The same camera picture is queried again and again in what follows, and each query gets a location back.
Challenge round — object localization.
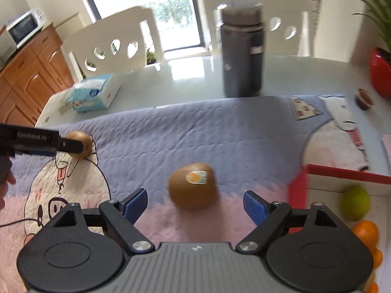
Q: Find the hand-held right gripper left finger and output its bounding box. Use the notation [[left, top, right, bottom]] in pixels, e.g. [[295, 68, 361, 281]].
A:
[[53, 188, 155, 255]]

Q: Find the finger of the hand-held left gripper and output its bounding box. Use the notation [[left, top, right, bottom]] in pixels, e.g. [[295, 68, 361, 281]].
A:
[[56, 139, 85, 155]]

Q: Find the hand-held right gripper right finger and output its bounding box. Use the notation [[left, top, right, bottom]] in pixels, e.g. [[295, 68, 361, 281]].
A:
[[237, 190, 340, 255]]

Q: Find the plain brown kiwi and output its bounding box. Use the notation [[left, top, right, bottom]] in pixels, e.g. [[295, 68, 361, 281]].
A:
[[65, 131, 93, 158]]

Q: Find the red cardboard box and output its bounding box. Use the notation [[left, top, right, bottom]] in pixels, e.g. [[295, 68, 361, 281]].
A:
[[287, 163, 391, 293]]

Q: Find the kiwi with sticker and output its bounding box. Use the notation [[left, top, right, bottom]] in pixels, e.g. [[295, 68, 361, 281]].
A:
[[168, 163, 219, 210]]

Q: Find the person's left hand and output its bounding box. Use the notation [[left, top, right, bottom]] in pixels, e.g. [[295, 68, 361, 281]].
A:
[[0, 172, 16, 211]]

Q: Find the blue white tissue pack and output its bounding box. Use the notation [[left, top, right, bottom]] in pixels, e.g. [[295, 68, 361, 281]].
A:
[[65, 73, 121, 113]]

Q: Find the wooden cabinet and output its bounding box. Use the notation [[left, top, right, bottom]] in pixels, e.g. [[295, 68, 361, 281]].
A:
[[0, 26, 75, 127]]

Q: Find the printed quilted blanket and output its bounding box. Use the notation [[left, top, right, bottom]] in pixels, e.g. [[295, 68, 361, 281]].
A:
[[0, 94, 370, 293]]

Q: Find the large green fruit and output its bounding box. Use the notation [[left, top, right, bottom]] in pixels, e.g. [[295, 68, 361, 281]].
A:
[[340, 185, 371, 222]]

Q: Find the white microwave oven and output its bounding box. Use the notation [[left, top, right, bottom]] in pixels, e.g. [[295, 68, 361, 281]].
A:
[[5, 9, 47, 50]]

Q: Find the white chair with oval holes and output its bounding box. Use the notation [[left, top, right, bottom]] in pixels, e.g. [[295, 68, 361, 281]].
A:
[[59, 6, 165, 83], [202, 0, 315, 57]]

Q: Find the large orange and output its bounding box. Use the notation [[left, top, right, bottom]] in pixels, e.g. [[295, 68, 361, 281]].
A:
[[351, 220, 380, 249]]

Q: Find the small green potted plant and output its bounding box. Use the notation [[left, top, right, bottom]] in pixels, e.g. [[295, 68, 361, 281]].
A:
[[146, 48, 160, 65]]

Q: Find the dark grey thermos bottle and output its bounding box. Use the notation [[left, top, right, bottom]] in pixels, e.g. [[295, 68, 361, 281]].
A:
[[215, 0, 266, 98]]

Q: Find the small sauce cup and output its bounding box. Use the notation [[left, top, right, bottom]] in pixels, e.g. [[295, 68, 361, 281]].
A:
[[354, 88, 376, 111]]

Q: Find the window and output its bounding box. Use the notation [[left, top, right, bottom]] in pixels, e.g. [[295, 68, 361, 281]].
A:
[[75, 0, 225, 60]]

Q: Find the red flower pot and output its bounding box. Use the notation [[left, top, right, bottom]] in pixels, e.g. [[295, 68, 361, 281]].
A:
[[369, 47, 391, 100]]

